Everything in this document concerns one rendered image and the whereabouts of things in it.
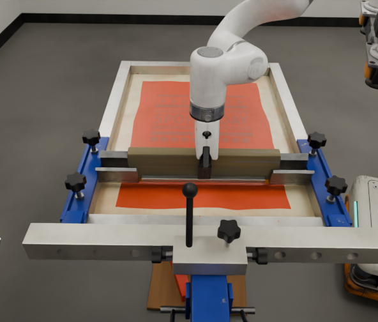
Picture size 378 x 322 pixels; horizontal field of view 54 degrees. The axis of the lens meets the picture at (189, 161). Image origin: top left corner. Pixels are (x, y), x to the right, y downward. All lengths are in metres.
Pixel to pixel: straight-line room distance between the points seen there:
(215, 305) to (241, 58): 0.44
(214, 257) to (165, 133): 0.54
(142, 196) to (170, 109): 0.39
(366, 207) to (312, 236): 1.26
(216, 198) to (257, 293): 1.04
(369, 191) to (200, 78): 1.50
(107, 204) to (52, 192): 1.50
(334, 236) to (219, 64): 0.39
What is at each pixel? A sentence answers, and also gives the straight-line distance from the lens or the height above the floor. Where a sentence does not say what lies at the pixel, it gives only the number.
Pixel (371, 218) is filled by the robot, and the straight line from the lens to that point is 1.95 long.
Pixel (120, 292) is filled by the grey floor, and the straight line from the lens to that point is 1.87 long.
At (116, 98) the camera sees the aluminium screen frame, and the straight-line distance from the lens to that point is 1.20.
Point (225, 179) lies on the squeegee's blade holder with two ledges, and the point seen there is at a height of 0.99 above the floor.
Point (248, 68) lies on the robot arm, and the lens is 0.74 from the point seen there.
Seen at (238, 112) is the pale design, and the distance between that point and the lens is 1.19.
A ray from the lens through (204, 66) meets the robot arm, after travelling 0.71.
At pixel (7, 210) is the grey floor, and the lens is 2.37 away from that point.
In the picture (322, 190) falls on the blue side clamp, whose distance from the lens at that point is 0.90.
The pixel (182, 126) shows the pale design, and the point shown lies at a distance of 1.12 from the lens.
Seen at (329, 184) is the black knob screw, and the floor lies 1.06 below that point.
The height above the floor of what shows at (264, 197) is 0.96.
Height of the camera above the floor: 1.60
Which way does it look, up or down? 40 degrees down
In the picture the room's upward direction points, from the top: 1 degrees clockwise
